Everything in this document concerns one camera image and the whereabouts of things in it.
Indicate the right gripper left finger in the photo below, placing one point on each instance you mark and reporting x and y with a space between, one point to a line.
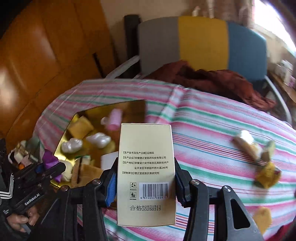
76 214

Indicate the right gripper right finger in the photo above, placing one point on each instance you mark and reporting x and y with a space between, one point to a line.
232 220

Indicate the beige cosmetic box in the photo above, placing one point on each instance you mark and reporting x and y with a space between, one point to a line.
146 176

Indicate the yellow sponge cloth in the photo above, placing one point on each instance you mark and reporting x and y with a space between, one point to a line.
87 173

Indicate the rice cracker snack packet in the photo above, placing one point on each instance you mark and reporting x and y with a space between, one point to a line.
248 144

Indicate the yellow sponge block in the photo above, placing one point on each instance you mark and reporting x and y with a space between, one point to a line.
80 128

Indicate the yellow knitted smiley pouch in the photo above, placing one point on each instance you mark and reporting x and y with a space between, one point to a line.
269 175

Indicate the white foam block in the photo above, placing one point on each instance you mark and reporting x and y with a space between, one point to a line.
107 160

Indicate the white plastic bag ball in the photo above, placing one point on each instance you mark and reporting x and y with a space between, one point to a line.
100 140

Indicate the pink hair roller clip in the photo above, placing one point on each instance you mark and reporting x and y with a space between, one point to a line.
113 121

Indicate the cream cloth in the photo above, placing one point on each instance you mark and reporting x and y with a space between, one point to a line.
67 174

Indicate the green tea box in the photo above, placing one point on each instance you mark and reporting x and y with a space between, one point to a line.
268 151

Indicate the person left hand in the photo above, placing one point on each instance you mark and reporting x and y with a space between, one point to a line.
15 221

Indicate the gold metal tin box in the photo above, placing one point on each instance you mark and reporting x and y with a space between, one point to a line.
91 134

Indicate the striped pink green bedsheet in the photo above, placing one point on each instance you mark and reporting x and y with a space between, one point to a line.
203 126

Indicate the dark red jacket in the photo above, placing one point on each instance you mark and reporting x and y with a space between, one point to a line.
225 83

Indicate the wooden wardrobe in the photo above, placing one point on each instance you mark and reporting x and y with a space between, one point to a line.
49 47

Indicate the wooden side desk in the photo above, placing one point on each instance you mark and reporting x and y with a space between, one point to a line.
289 91

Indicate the grey yellow blue chair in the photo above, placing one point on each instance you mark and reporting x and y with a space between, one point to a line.
209 44

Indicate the white boxes on desk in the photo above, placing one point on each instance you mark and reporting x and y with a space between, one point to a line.
284 70

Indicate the pink floral curtain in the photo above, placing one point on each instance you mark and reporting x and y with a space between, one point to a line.
237 11

